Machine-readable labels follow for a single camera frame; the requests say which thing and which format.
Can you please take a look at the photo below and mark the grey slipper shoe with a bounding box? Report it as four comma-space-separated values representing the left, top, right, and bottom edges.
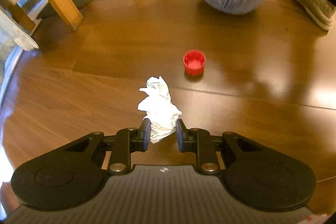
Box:
296, 0, 335, 31

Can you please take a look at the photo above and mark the white tissue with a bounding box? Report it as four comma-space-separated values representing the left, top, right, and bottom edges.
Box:
138, 76, 182, 144

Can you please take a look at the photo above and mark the red bottle cap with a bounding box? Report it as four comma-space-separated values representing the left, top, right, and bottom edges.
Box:
183, 50, 206, 76

